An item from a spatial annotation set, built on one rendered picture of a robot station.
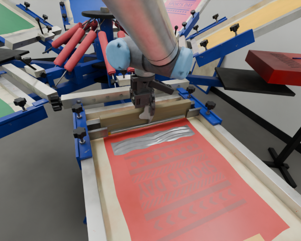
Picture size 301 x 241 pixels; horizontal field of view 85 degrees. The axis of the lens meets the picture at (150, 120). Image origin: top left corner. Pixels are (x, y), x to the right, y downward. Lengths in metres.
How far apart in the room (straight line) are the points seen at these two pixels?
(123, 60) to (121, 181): 0.37
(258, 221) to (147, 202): 0.31
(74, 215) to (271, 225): 1.37
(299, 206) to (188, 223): 0.32
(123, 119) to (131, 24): 0.45
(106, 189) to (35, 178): 1.47
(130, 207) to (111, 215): 0.05
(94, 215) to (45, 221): 1.23
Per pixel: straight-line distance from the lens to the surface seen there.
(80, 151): 0.62
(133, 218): 0.52
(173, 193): 0.56
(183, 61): 0.39
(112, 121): 0.66
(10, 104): 1.12
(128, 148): 0.65
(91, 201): 0.52
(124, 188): 0.56
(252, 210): 0.62
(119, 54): 0.45
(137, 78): 0.59
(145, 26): 0.28
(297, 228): 0.66
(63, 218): 1.66
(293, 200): 0.66
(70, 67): 1.17
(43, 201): 1.81
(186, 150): 0.67
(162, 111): 0.72
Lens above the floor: 1.44
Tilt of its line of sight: 38 degrees down
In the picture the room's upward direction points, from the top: 3 degrees clockwise
